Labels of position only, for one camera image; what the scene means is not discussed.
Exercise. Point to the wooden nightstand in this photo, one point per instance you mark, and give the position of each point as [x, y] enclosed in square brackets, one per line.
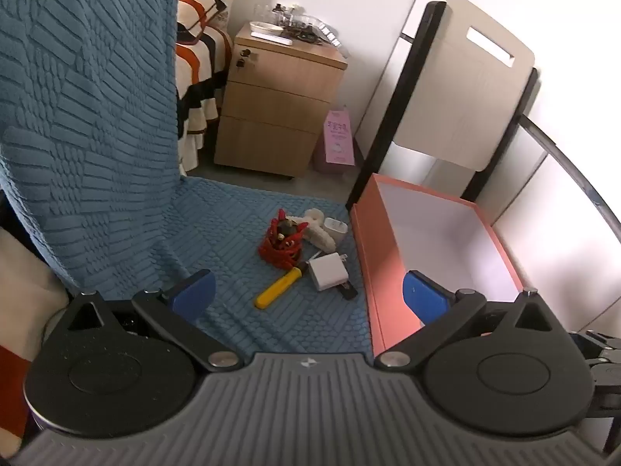
[271, 107]

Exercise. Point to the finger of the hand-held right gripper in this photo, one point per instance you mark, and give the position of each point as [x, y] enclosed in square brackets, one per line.
[604, 374]

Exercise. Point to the keys in drawer lock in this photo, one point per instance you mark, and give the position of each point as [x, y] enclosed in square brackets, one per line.
[245, 56]

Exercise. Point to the red tasselled toy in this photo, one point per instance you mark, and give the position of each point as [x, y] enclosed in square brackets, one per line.
[274, 252]

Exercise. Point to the clear plastic container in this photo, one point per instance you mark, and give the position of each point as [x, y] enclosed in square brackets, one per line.
[310, 26]

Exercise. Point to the curved metal rail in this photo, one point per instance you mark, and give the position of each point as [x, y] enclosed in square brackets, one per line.
[572, 165]

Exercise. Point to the white hair claw clip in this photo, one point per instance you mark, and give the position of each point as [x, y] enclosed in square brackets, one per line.
[315, 233]

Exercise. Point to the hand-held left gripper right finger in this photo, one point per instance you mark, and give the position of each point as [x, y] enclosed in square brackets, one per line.
[427, 301]

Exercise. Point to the blue textured blanket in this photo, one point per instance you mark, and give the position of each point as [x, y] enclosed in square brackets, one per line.
[97, 107]

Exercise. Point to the cream cloth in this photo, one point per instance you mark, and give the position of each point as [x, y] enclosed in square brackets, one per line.
[24, 276]

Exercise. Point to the pink paper sign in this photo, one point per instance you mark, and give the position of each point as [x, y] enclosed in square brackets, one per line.
[337, 136]

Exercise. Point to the orange cloth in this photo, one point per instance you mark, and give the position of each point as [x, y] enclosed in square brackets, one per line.
[9, 383]

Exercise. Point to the white chair with black frame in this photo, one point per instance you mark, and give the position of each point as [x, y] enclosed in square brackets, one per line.
[461, 82]

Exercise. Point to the white square power adapter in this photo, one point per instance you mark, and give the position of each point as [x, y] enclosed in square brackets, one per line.
[327, 272]

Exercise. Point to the striped orange black bedspread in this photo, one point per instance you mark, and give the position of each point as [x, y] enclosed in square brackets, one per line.
[194, 58]

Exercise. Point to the white plate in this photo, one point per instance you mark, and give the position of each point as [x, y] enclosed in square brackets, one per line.
[264, 26]

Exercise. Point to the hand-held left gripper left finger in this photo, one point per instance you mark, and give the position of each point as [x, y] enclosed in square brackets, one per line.
[196, 292]

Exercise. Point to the orange box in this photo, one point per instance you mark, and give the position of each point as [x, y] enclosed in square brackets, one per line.
[436, 233]

